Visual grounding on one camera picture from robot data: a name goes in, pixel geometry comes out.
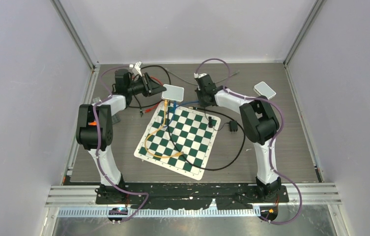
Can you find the black power adapter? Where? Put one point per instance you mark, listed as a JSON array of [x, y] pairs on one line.
[[232, 124]]

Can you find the green white chessboard mat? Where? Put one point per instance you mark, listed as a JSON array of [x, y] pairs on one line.
[[182, 143]]

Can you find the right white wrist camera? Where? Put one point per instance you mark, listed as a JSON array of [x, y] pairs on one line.
[[198, 76]]

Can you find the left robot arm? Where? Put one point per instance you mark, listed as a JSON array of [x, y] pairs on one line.
[[94, 130]]

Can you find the orange toy on grey plate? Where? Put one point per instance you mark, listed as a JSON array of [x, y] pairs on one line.
[[103, 115]]

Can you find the white switch box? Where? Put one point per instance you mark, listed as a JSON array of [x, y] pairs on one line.
[[172, 93], [263, 89]]

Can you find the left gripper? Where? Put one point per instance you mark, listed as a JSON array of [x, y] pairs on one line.
[[150, 88]]

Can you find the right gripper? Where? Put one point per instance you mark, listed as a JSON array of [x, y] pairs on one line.
[[202, 103]]

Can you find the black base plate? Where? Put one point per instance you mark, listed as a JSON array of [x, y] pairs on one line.
[[188, 196]]

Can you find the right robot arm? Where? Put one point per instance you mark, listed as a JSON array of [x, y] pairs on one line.
[[259, 122]]

